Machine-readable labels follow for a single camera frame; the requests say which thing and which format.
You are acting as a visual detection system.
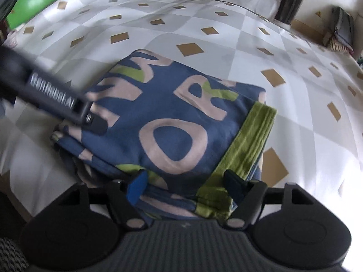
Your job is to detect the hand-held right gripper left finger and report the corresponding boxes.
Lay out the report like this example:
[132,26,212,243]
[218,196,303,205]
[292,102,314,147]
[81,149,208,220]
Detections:
[58,171,149,231]

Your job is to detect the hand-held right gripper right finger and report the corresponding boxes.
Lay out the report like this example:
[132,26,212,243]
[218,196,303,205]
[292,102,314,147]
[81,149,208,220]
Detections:
[223,169,314,231]

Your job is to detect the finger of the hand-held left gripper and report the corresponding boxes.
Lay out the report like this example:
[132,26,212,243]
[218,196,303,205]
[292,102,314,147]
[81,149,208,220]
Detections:
[82,113,109,136]

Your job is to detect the blue letter print pants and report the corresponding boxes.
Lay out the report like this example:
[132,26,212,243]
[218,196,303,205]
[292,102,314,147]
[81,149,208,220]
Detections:
[50,49,277,222]

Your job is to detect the folded newspaper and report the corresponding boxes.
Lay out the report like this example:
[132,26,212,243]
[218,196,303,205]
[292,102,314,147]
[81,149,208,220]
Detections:
[5,29,21,48]

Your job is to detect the green plastic chair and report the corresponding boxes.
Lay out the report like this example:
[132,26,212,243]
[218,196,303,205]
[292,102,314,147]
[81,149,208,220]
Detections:
[6,0,62,31]

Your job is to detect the houndstooth patterned cloth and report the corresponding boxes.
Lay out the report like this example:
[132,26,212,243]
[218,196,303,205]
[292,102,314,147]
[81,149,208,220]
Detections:
[0,237,29,272]

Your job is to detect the black plant pot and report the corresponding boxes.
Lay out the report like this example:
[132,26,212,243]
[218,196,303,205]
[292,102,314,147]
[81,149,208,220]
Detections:
[274,0,306,25]

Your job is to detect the grey backpack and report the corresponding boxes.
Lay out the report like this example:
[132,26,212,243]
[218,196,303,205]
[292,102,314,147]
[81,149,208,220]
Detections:
[330,5,356,49]

